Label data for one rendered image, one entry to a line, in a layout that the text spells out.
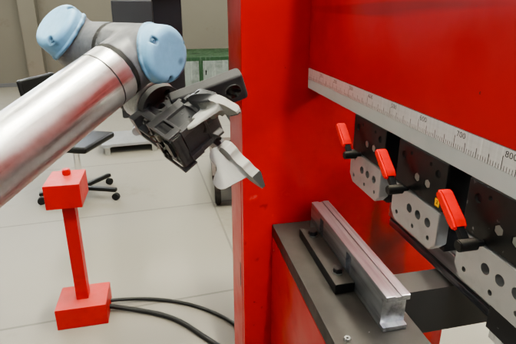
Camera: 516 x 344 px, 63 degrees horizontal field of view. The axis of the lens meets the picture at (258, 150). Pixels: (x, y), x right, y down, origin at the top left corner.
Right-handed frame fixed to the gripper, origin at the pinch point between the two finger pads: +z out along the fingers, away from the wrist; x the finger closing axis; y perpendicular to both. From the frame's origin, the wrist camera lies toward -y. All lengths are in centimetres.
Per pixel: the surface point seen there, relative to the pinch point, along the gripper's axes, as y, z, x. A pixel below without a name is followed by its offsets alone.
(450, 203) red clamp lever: -17.4, 18.9, -16.8
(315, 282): -10, -8, -70
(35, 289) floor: 69, -169, -169
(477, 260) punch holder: -14.3, 25.5, -22.5
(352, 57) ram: -45, -19, -23
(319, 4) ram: -61, -41, -23
